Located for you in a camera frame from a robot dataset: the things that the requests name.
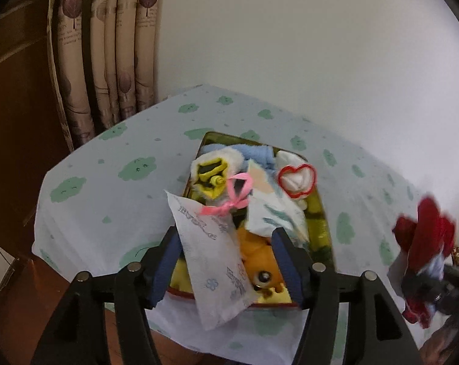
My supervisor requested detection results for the pink ribbon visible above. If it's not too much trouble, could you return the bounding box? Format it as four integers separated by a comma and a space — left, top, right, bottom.
200, 172, 254, 218

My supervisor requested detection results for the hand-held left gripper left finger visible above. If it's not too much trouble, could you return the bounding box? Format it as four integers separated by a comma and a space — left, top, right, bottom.
30, 226, 183, 365

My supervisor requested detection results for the red and white cloth toy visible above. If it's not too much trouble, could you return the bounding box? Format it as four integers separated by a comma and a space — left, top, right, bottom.
391, 195, 457, 329

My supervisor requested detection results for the white fluffy yellow-black toy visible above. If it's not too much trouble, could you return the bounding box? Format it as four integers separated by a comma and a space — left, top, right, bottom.
189, 148, 246, 203

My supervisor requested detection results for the green tray with red rim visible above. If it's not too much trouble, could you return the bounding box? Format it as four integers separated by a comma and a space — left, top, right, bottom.
166, 131, 335, 309

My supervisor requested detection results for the orange plush toy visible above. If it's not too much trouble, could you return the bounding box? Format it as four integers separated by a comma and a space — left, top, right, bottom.
235, 227, 292, 305

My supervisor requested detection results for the white printed packet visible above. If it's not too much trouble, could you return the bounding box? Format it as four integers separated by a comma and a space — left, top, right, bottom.
165, 189, 254, 331

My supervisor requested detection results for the light blue towel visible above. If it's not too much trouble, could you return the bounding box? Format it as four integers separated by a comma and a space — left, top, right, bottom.
200, 143, 276, 177

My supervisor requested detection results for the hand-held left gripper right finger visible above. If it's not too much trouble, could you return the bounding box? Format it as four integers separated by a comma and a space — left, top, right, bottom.
271, 227, 422, 365

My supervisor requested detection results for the cloud print bed sheet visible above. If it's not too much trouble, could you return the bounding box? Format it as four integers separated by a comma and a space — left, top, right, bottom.
32, 84, 445, 362

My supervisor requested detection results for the beige leaf print curtain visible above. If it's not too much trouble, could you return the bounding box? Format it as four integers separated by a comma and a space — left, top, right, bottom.
47, 0, 168, 152

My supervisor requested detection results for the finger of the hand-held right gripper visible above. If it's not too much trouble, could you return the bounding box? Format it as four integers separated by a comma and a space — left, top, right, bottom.
401, 268, 445, 303

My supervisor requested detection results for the white leaf print packet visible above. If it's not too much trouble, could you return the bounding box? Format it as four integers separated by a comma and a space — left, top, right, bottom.
246, 159, 311, 243

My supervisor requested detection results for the white fluffy sock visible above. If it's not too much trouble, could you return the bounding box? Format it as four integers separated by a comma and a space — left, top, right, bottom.
277, 151, 305, 168

